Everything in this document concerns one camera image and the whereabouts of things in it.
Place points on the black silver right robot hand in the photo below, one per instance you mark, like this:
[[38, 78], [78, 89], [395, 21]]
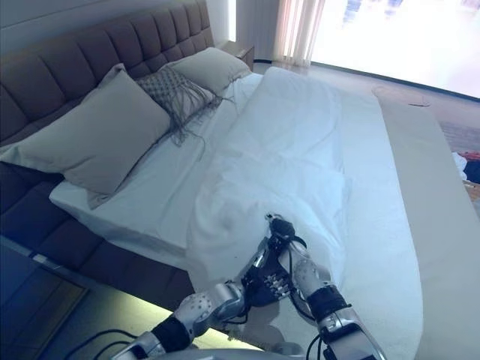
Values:
[[281, 228]]

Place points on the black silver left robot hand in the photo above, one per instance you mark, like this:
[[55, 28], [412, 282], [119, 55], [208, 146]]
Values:
[[268, 285]]

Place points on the white duvet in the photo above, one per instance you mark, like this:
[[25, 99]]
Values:
[[300, 150]]

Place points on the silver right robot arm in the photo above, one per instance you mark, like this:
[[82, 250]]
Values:
[[322, 292]]

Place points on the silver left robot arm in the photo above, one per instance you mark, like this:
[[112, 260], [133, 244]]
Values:
[[195, 311]]

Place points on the white bed sheet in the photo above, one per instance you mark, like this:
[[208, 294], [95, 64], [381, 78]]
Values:
[[150, 187]]

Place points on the grey robot torso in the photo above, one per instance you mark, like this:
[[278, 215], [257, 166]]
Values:
[[243, 354]]

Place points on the beige bedspread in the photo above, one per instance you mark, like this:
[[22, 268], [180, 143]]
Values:
[[450, 225]]

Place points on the beige pillow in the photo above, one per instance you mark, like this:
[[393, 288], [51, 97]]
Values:
[[210, 65], [93, 146]]

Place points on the wooden bedside table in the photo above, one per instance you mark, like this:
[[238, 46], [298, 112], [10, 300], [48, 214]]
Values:
[[243, 52]]

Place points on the grey fringed woven cushion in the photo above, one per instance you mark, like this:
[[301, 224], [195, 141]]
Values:
[[168, 84]]

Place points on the thin dark loop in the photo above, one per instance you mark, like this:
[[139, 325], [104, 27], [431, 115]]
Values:
[[419, 104]]

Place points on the pile of clothes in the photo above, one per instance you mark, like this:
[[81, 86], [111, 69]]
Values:
[[468, 161]]

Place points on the beige curtain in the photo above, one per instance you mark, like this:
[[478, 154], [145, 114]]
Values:
[[300, 30]]

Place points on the bright window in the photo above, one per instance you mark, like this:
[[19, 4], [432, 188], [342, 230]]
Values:
[[405, 37]]

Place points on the dark nightstand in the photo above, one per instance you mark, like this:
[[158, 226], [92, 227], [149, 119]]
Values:
[[30, 300]]

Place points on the brown tufted headboard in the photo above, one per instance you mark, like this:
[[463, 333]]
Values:
[[75, 75]]

